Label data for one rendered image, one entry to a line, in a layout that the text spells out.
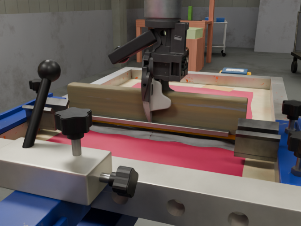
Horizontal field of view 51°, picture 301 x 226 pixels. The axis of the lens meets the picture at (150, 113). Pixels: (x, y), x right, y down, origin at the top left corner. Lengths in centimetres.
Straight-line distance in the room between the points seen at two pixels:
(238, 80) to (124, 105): 55
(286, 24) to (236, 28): 142
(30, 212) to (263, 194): 24
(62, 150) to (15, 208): 7
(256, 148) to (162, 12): 30
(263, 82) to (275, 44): 787
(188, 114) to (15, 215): 43
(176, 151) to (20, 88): 391
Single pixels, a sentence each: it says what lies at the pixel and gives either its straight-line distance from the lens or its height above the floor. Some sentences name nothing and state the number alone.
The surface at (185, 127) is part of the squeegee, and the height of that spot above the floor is 99.
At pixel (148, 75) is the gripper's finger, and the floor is 110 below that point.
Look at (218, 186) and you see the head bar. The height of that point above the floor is 104.
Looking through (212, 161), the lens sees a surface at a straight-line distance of 61.
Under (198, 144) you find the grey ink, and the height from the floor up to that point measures 95.
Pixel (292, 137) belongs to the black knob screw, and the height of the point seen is 106.
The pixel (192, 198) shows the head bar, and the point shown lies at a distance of 36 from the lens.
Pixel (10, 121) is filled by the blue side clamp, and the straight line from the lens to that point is 72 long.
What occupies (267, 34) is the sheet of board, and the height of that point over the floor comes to 44.
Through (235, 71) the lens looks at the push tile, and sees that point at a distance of 133.
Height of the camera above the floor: 123
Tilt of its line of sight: 19 degrees down
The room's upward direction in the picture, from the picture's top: straight up
